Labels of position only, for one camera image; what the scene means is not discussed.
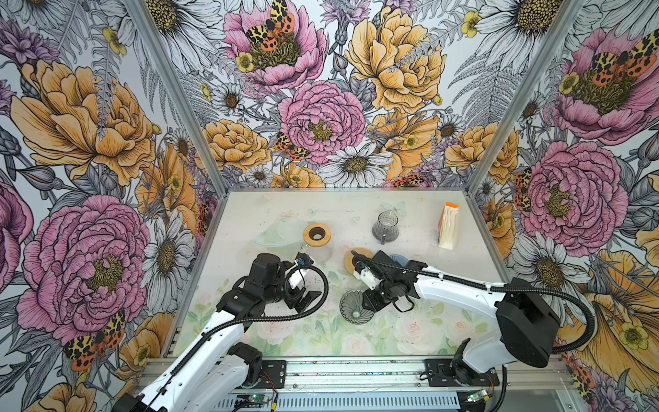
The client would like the green circuit board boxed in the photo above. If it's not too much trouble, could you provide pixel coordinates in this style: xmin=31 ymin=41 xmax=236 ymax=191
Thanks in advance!
xmin=233 ymin=394 xmax=272 ymax=409
xmin=465 ymin=389 xmax=490 ymax=403

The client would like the blue glass dripper cone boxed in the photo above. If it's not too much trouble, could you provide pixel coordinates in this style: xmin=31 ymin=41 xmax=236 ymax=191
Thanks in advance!
xmin=390 ymin=254 xmax=409 ymax=267

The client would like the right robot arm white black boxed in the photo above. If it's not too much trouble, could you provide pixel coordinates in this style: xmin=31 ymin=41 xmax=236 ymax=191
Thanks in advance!
xmin=351 ymin=251 xmax=559 ymax=385

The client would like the clear glass carafe brown handle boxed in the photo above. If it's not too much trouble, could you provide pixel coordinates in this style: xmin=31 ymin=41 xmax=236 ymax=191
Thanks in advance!
xmin=300 ymin=243 xmax=333 ymax=264

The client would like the aluminium front rail frame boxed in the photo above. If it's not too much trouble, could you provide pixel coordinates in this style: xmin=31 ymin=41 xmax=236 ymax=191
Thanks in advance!
xmin=128 ymin=354 xmax=583 ymax=412

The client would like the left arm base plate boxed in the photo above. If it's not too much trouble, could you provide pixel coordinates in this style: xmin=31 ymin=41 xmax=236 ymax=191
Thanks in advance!
xmin=243 ymin=360 xmax=288 ymax=390

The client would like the grey glass dripper cone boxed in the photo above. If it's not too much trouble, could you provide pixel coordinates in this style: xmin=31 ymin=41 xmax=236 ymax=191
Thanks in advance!
xmin=339 ymin=289 xmax=374 ymax=324

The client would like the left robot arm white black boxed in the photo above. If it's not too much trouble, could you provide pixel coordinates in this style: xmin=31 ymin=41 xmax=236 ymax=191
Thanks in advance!
xmin=113 ymin=253 xmax=330 ymax=411

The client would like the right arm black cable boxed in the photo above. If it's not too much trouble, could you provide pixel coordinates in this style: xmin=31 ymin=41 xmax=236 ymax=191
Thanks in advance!
xmin=351 ymin=251 xmax=597 ymax=355

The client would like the green circuit board right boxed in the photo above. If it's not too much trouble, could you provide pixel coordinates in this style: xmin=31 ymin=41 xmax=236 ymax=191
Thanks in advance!
xmin=465 ymin=389 xmax=490 ymax=403

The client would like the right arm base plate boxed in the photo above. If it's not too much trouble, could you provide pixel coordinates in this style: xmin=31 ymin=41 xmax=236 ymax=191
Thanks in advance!
xmin=419 ymin=358 xmax=499 ymax=387

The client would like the coffee filter pack orange top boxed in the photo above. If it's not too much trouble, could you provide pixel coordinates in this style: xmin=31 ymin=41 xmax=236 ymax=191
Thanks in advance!
xmin=438 ymin=203 xmax=459 ymax=250

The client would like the smoked grey glass carafe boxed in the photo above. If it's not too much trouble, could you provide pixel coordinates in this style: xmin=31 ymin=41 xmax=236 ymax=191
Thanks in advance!
xmin=372 ymin=210 xmax=399 ymax=245

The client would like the wooden dripper ring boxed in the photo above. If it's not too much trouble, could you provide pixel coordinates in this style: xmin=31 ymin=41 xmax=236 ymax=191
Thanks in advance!
xmin=343 ymin=247 xmax=376 ymax=276
xmin=302 ymin=222 xmax=333 ymax=248

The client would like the green circuit board left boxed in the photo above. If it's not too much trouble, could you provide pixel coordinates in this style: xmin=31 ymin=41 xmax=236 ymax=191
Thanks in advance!
xmin=233 ymin=394 xmax=272 ymax=409

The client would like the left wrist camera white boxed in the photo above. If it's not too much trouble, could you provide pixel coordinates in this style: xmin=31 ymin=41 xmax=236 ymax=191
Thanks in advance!
xmin=285 ymin=257 xmax=313 ymax=290

